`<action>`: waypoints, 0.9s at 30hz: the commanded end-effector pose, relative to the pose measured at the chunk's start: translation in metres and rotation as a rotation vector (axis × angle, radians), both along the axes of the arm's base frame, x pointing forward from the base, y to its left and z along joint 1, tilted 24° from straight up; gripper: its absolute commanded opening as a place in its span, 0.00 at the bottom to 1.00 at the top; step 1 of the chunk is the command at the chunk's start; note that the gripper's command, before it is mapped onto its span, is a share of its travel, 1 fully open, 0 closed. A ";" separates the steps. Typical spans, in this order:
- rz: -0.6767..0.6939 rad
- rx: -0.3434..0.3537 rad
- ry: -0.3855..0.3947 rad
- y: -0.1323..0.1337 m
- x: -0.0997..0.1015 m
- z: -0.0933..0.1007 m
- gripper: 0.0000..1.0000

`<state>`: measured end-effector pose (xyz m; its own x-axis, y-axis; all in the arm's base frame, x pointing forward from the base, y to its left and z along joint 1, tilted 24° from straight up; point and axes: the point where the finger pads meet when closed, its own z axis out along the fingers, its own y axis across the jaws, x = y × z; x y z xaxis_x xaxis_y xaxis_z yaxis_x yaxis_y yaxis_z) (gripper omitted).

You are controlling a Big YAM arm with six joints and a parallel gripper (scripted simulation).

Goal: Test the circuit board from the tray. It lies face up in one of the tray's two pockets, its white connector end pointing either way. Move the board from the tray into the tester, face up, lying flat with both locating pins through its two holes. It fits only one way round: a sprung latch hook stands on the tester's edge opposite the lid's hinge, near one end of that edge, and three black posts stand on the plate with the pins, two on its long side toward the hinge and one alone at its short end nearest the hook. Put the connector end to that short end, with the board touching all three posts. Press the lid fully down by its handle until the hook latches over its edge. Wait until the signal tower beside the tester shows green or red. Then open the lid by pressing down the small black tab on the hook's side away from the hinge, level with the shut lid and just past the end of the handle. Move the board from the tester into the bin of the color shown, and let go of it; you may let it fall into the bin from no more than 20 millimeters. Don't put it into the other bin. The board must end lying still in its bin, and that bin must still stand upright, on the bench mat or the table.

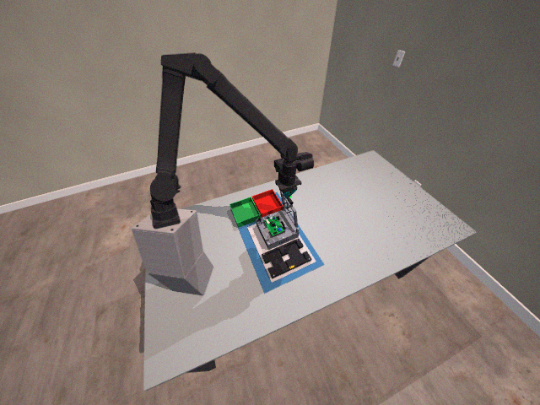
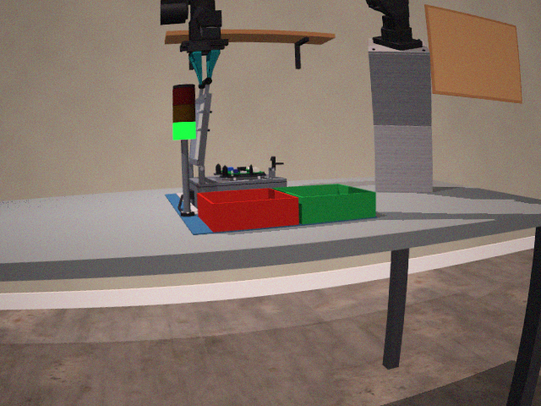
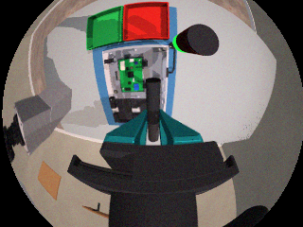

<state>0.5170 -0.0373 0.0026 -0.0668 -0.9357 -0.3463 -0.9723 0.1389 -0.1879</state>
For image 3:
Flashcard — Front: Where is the green circuit board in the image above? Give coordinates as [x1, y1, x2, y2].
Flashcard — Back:
[118, 58, 143, 92]

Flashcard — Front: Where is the green open-top bin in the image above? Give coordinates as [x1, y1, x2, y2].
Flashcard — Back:
[86, 6, 125, 50]

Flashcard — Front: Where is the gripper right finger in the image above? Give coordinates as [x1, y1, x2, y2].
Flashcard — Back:
[159, 109, 204, 145]

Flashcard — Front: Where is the red bin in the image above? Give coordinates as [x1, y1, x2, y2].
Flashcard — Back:
[123, 2, 169, 42]

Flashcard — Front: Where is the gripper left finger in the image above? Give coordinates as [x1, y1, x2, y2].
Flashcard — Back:
[103, 110, 148, 145]

